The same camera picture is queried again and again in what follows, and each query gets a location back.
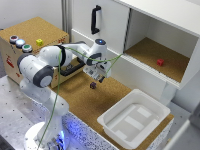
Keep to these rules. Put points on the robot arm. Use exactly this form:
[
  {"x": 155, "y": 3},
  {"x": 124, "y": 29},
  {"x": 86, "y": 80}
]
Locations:
[{"x": 33, "y": 68}]

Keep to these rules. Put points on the white cabinet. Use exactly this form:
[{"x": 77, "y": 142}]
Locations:
[{"x": 160, "y": 26}]

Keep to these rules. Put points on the red button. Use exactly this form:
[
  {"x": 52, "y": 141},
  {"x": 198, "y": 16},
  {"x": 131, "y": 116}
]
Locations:
[{"x": 13, "y": 38}]

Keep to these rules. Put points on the pink block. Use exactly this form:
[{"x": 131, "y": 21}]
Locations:
[{"x": 160, "y": 62}]

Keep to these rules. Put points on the purple block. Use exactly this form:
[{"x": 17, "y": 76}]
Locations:
[{"x": 93, "y": 85}]

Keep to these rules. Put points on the white plastic box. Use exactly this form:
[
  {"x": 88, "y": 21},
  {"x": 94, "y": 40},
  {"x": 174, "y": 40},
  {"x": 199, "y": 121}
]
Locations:
[{"x": 135, "y": 118}]

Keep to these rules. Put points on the wooden drawer box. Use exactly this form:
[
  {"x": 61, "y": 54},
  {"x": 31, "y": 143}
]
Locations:
[{"x": 30, "y": 36}]

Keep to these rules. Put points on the yellow block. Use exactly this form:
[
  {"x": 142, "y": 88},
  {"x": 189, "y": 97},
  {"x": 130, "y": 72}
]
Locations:
[{"x": 39, "y": 42}]

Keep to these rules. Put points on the green button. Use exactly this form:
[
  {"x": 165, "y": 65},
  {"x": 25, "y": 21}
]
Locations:
[{"x": 27, "y": 48}]

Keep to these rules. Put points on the white sliding door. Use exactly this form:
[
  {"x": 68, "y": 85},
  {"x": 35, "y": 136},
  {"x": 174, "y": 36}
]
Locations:
[{"x": 103, "y": 21}]

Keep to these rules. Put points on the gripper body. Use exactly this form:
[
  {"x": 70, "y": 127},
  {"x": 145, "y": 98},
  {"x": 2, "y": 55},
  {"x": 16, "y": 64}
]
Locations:
[{"x": 95, "y": 70}]

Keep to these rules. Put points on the blue button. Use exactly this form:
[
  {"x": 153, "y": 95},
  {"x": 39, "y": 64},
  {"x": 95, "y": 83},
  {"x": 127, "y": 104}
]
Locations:
[{"x": 20, "y": 42}]

